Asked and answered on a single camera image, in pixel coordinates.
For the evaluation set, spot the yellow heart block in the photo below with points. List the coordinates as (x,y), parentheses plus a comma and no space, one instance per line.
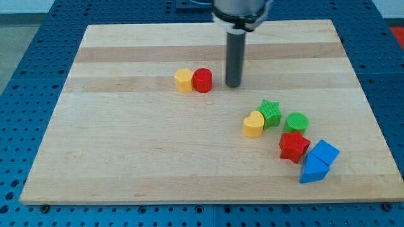
(253,125)

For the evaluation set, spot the yellow hexagon block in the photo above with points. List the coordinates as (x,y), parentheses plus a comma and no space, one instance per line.
(184,80)

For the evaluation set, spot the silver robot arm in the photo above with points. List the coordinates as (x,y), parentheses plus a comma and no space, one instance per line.
(238,18)

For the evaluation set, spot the green star block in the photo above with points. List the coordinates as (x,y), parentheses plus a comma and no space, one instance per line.
(271,113)

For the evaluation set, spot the blue cube block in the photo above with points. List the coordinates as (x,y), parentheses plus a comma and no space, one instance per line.
(325,152)

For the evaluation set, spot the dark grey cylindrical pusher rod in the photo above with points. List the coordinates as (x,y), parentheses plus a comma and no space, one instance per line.
(234,59)

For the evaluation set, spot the red star block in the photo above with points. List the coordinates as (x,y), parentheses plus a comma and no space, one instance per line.
(293,146)

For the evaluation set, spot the green cylinder block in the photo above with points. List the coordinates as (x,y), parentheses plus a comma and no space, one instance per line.
(296,121)

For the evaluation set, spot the wooden board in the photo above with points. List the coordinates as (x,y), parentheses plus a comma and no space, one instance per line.
(121,132)

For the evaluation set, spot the blue triangle block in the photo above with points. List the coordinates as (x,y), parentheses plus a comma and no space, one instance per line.
(313,169)

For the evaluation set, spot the red cylinder block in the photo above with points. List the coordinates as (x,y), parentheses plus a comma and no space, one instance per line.
(202,80)

